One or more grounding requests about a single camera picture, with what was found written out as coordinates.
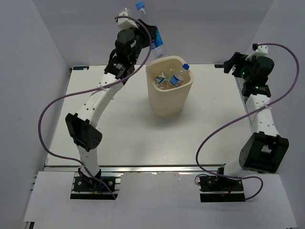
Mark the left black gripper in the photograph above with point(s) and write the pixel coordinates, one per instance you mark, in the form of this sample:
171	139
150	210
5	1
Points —
152	30

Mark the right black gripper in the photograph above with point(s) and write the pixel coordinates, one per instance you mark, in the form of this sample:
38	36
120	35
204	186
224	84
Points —
237	59

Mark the clear bottle blue label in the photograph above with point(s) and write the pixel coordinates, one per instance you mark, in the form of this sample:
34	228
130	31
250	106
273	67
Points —
158	48

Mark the clear bottle green white label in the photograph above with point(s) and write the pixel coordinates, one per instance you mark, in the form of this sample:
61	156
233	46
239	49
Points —
162	81

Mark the small bottle blue label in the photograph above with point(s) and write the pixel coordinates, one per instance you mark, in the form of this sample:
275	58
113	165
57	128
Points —
179	75

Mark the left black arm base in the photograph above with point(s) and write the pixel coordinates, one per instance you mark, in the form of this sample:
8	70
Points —
81	190

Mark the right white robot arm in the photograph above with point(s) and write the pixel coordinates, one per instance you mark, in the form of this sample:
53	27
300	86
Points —
265	149

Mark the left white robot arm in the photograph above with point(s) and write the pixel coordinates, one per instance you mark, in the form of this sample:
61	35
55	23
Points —
82	125

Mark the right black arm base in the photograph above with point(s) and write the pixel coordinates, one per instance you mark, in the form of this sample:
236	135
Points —
215	189

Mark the cream plastic bin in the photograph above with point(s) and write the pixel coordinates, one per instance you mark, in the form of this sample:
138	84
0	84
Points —
171	101

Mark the black XDOF logo sticker right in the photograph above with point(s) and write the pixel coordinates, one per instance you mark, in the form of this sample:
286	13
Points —
219	66

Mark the black logo sticker left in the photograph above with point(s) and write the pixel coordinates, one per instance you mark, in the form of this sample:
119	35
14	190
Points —
80	68

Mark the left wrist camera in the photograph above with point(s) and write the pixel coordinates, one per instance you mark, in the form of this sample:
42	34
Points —
125	23

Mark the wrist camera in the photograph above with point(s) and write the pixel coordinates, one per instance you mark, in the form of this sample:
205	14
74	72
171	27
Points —
258	50
125	23

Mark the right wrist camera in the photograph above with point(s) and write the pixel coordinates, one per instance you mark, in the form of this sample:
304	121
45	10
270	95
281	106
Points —
258	50

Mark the aluminium front rail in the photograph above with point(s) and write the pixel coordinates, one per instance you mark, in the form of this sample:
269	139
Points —
123	169

